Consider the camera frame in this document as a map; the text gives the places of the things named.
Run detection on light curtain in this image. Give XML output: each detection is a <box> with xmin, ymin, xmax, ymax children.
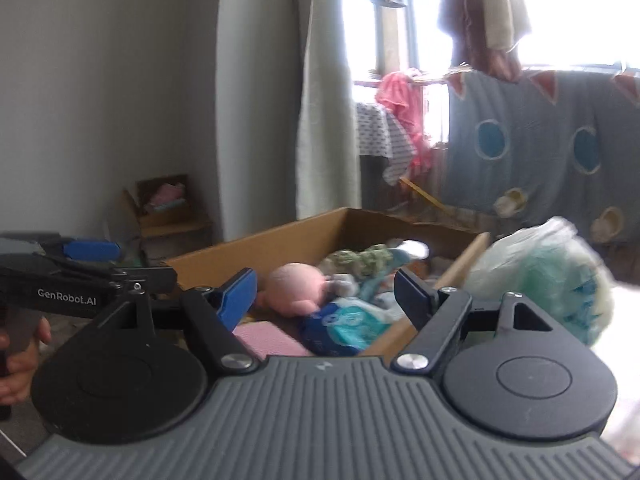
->
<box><xmin>295</xmin><ymin>0</ymin><xmax>363</xmax><ymax>221</ymax></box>

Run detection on plastic bag with green contents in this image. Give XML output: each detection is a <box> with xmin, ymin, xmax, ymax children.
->
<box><xmin>462</xmin><ymin>216</ymin><xmax>616</xmax><ymax>346</ymax></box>

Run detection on brown hanging garment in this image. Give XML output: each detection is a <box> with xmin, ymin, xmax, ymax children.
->
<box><xmin>437</xmin><ymin>0</ymin><xmax>523</xmax><ymax>83</ymax></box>

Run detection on star print cloth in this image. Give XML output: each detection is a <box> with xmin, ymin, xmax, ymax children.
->
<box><xmin>355</xmin><ymin>102</ymin><xmax>416</xmax><ymax>186</ymax></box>

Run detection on pink clothes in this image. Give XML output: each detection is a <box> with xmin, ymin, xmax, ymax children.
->
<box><xmin>375</xmin><ymin>67</ymin><xmax>433</xmax><ymax>181</ymax></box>

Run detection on blue wet wipes pack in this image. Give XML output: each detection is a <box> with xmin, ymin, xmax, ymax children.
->
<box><xmin>299</xmin><ymin>297</ymin><xmax>406</xmax><ymax>356</ymax></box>

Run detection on pink folded item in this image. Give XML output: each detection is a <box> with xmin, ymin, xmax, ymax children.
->
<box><xmin>149</xmin><ymin>182</ymin><xmax>187</xmax><ymax>213</ymax></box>

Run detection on blue blanket with circles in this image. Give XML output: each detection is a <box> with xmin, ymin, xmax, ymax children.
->
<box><xmin>442</xmin><ymin>67</ymin><xmax>640</xmax><ymax>281</ymax></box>

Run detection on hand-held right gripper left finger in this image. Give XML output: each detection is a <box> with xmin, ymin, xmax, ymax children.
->
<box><xmin>92</xmin><ymin>268</ymin><xmax>258</xmax><ymax>375</ymax></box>

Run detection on pink round plush toy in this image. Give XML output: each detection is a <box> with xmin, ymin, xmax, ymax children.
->
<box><xmin>257</xmin><ymin>262</ymin><xmax>341</xmax><ymax>317</ymax></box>

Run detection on white sock with dark stripes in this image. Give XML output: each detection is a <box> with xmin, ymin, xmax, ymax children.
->
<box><xmin>322</xmin><ymin>275</ymin><xmax>358</xmax><ymax>297</ymax></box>

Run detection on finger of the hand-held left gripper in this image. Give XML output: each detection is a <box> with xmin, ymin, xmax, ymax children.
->
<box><xmin>64</xmin><ymin>240</ymin><xmax>122</xmax><ymax>263</ymax></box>
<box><xmin>112</xmin><ymin>266</ymin><xmax>179</xmax><ymax>295</ymax></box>

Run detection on large cardboard box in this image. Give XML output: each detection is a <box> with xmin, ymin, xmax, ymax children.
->
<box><xmin>165</xmin><ymin>206</ymin><xmax>493</xmax><ymax>361</ymax></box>

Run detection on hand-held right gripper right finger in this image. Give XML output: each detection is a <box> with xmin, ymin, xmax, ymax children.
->
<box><xmin>393</xmin><ymin>267</ymin><xmax>568</xmax><ymax>380</ymax></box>

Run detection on yellow pole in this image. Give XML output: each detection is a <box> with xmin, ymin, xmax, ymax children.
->
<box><xmin>400</xmin><ymin>177</ymin><xmax>461</xmax><ymax>216</ymax></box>

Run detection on small open cardboard box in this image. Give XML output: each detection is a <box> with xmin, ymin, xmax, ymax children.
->
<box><xmin>120</xmin><ymin>174</ymin><xmax>213</xmax><ymax>241</ymax></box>

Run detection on cream hanging garment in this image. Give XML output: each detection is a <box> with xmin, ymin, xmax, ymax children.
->
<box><xmin>480</xmin><ymin>0</ymin><xmax>532</xmax><ymax>53</ymax></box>

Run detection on person's left hand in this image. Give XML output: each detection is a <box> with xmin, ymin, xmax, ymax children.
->
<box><xmin>0</xmin><ymin>317</ymin><xmax>53</xmax><ymax>406</ymax></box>

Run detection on green scrunchie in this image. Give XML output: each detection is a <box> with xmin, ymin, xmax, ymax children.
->
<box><xmin>320</xmin><ymin>244</ymin><xmax>396</xmax><ymax>278</ymax></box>

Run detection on pink knitted cloth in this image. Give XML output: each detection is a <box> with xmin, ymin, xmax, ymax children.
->
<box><xmin>232</xmin><ymin>322</ymin><xmax>313</xmax><ymax>361</ymax></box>

